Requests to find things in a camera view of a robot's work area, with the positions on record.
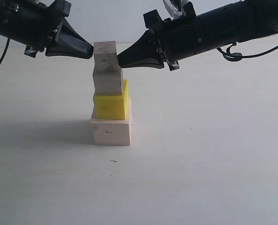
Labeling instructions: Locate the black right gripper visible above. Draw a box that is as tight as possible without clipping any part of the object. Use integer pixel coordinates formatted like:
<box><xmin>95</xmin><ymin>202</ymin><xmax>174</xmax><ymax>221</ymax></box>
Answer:
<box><xmin>117</xmin><ymin>2</ymin><xmax>236</xmax><ymax>70</ymax></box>

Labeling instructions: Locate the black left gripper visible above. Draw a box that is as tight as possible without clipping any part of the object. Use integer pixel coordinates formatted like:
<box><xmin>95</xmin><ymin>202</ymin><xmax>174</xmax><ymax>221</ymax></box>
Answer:
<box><xmin>0</xmin><ymin>0</ymin><xmax>94</xmax><ymax>59</ymax></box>

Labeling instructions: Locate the small wooden cube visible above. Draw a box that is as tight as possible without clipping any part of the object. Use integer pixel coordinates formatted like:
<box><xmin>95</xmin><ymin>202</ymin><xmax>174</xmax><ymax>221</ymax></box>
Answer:
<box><xmin>93</xmin><ymin>41</ymin><xmax>120</xmax><ymax>73</ymax></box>

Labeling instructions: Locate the medium wooden cube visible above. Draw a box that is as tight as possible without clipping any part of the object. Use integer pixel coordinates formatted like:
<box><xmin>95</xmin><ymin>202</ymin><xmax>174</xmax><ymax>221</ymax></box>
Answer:
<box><xmin>93</xmin><ymin>68</ymin><xmax>124</xmax><ymax>96</ymax></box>

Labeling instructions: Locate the yellow foam cube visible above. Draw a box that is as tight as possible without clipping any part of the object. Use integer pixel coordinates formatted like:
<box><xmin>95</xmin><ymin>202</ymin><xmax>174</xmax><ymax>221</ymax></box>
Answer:
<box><xmin>93</xmin><ymin>79</ymin><xmax>129</xmax><ymax>120</ymax></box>

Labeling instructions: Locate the large wooden cube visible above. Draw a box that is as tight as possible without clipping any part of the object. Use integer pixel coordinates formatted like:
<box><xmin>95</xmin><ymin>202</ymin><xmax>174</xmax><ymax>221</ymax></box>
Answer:
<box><xmin>90</xmin><ymin>98</ymin><xmax>132</xmax><ymax>146</ymax></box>

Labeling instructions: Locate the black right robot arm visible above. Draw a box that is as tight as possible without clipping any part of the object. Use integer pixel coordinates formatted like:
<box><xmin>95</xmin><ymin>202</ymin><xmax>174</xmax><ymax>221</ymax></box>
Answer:
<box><xmin>118</xmin><ymin>0</ymin><xmax>278</xmax><ymax>71</ymax></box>

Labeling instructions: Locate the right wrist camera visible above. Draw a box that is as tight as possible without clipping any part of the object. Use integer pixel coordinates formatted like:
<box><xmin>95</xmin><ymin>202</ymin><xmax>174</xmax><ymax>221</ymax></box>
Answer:
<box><xmin>163</xmin><ymin>0</ymin><xmax>190</xmax><ymax>19</ymax></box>

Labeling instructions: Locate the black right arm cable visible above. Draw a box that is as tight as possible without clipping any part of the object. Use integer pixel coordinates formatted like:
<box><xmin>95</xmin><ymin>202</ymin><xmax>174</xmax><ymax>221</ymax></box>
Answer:
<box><xmin>216</xmin><ymin>36</ymin><xmax>278</xmax><ymax>62</ymax></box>

